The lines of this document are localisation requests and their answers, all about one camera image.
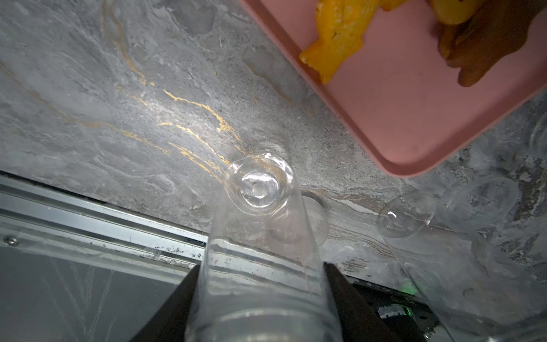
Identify clear jar lid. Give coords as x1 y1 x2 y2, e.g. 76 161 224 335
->
437 172 520 232
266 193 329 255

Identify clear jar dark cookies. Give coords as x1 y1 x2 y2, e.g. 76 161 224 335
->
185 153 343 341

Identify clear jar yellow cookies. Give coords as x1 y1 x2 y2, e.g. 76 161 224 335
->
376 191 546 341

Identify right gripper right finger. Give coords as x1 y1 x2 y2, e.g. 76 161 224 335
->
323 262 400 342

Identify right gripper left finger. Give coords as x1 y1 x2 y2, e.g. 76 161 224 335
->
130 265 200 342

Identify yellow fish cookie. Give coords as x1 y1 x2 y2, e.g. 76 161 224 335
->
299 0 381 84

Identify brown star cookie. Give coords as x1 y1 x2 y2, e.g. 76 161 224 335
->
438 1 546 87

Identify pink plastic tray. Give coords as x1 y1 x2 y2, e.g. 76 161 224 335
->
242 1 546 178

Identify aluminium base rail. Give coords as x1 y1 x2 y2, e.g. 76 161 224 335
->
0 170 441 342

